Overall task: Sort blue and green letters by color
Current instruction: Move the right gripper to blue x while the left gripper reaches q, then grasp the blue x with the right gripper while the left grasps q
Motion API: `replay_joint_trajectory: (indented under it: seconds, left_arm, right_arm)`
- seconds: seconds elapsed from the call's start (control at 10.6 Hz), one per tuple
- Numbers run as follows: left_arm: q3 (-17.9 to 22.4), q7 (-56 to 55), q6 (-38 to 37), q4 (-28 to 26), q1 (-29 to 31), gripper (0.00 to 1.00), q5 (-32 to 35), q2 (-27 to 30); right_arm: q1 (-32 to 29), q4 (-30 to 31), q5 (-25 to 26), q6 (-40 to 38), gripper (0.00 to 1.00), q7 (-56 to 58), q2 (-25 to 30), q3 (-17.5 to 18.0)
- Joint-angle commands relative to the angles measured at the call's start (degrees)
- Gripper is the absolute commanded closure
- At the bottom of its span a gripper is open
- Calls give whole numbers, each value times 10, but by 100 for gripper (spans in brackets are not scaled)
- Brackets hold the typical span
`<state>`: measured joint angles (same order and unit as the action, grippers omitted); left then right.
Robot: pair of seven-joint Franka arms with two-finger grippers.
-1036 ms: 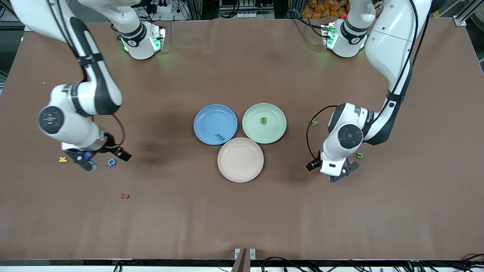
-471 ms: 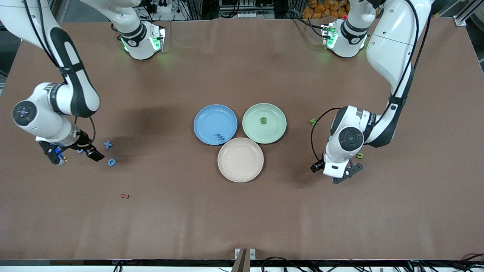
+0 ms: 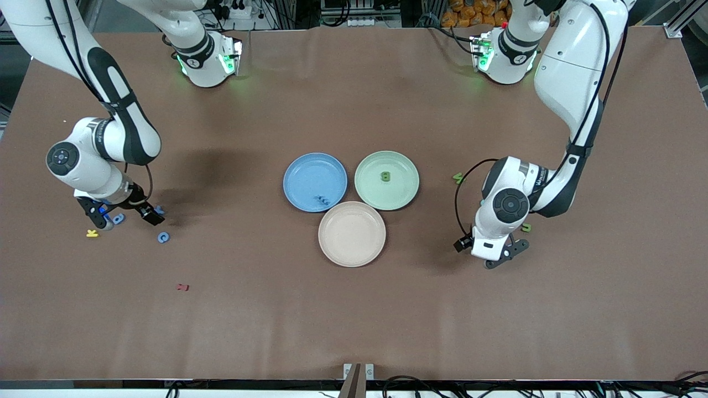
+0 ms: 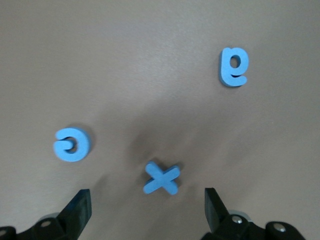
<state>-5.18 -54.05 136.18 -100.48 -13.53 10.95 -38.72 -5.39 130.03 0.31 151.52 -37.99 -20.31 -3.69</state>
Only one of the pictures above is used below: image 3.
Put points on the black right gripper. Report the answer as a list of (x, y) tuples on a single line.
[(136, 200)]

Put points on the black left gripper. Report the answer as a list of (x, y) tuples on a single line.
[(462, 244)]

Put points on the blue foam letter C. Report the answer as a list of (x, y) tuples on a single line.
[(159, 237)]

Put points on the blue foam letter a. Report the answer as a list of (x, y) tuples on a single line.
[(119, 219)]

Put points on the green foam letter N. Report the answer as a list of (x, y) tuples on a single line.
[(458, 179)]

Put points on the blue foam letter E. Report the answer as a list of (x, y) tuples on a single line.
[(322, 199)]

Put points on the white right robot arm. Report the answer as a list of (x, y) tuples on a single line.
[(83, 163)]

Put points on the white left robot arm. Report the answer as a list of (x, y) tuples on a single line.
[(575, 72)]

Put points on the green round plate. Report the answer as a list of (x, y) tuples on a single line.
[(401, 188)]

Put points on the beige round plate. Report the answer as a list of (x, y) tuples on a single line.
[(352, 234)]

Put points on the blue round plate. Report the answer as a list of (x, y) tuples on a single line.
[(310, 177)]

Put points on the silver base connector box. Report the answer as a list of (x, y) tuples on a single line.
[(480, 52), (229, 55)]

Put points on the white power strip with plugs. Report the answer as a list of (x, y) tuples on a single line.
[(238, 11)]

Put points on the orange mesh bag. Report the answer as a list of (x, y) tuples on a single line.
[(470, 14)]

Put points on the long white power strip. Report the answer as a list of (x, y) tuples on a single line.
[(373, 22)]

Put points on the silver table edge bracket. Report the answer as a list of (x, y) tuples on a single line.
[(347, 371)]

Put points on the black table edge rail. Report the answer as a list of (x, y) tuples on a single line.
[(110, 384)]

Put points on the aluminium frame profile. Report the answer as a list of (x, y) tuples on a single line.
[(673, 31)]

